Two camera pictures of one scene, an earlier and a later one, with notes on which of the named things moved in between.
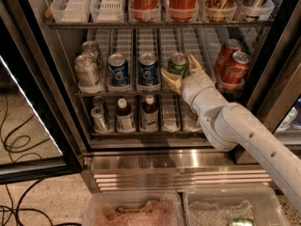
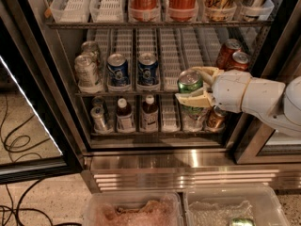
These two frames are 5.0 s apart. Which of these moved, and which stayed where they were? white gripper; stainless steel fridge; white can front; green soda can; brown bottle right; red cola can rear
Moved: green soda can; white gripper
Stayed: stainless steel fridge; white can front; brown bottle right; red cola can rear
